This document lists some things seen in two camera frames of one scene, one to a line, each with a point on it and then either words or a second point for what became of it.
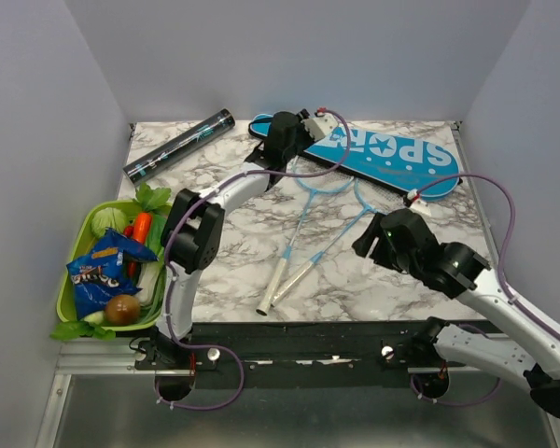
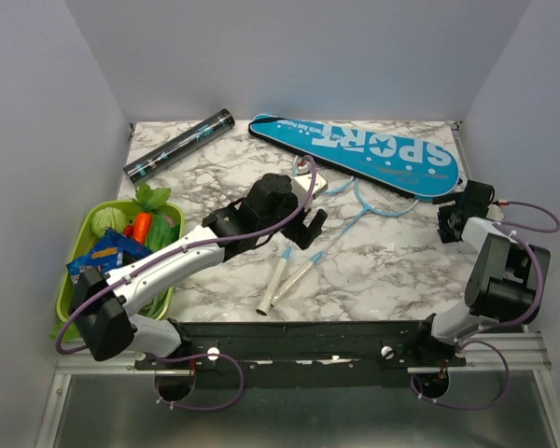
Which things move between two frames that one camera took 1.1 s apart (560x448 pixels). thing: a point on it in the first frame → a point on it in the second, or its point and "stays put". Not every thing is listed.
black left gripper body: [303, 139] → [289, 207]
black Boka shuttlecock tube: [178, 147] stays put
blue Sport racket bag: [413, 162] stays put
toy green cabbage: [107, 217] stays put
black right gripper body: [383, 252] → [444, 216]
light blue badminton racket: [312, 180] stays put
